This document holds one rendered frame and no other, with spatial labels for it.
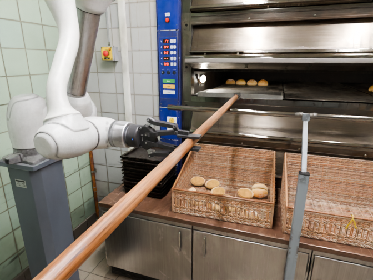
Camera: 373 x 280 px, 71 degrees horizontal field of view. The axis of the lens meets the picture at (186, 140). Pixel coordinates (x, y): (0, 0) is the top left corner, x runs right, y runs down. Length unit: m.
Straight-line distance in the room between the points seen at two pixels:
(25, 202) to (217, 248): 0.97
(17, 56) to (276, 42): 1.52
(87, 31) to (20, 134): 0.50
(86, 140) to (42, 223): 0.67
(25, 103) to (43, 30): 0.87
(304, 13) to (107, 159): 1.74
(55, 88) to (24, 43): 1.11
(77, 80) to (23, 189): 0.53
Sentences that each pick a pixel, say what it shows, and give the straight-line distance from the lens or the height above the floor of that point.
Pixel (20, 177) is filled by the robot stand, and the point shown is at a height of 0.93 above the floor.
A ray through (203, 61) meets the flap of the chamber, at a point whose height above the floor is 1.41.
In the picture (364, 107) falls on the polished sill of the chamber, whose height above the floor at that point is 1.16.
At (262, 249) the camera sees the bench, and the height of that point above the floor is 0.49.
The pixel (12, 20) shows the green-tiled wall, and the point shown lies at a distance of 1.90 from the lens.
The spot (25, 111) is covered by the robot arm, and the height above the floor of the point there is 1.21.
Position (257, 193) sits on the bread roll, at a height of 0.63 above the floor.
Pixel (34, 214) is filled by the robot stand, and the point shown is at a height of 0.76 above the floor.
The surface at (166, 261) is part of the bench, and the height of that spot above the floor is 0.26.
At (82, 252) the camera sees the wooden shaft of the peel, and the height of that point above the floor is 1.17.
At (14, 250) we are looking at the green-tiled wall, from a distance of 2.07.
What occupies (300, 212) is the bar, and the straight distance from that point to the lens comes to 1.30.
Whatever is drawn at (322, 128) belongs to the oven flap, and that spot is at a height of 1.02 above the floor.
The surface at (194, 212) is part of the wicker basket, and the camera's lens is 1.51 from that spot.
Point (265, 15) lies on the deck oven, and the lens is 1.74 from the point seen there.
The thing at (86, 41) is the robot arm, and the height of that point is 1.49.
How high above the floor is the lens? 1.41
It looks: 17 degrees down
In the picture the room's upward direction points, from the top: straight up
